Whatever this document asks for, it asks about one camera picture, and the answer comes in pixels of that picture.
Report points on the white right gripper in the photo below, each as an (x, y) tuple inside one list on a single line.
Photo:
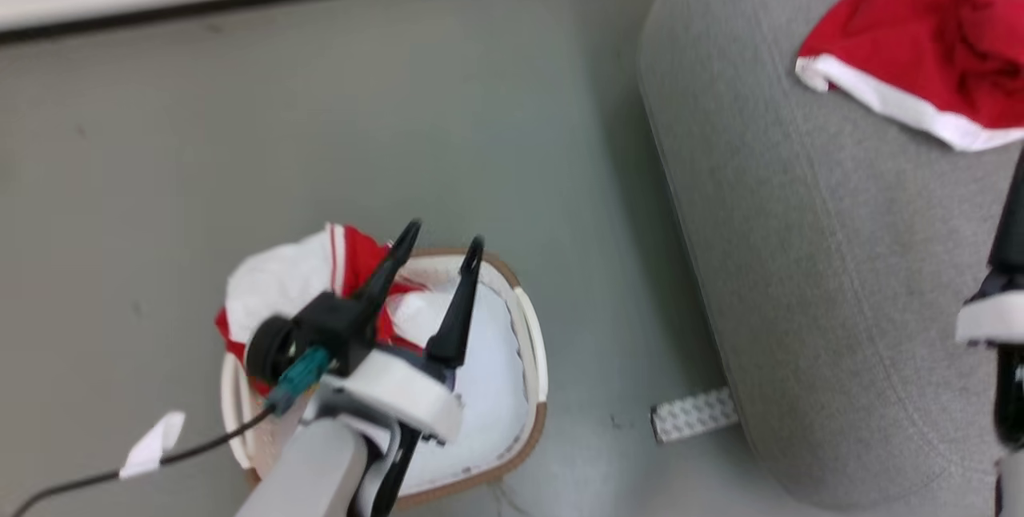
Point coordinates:
[(996, 315)]

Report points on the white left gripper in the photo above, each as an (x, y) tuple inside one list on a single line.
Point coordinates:
[(400, 393)]

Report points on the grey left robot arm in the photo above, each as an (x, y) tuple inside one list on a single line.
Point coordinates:
[(308, 473)]

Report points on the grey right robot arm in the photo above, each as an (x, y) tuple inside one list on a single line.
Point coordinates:
[(1011, 413)]

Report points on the white basket with brown rim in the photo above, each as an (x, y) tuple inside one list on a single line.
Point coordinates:
[(500, 389)]

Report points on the grey fabric sofa seat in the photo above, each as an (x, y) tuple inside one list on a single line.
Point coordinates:
[(808, 245)]

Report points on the white and red garment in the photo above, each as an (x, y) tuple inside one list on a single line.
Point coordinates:
[(276, 281)]

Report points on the red garment with white hem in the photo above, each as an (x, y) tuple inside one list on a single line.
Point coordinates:
[(952, 29)]

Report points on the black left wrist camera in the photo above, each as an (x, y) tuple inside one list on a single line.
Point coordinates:
[(308, 337)]

